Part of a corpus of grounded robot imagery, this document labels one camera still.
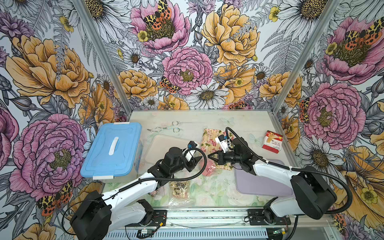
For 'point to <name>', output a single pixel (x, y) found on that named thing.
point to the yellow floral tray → (209, 146)
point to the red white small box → (273, 141)
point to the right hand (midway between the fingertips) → (209, 160)
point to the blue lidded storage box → (115, 154)
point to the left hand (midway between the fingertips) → (196, 157)
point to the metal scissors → (159, 129)
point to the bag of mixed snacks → (181, 199)
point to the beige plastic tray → (157, 146)
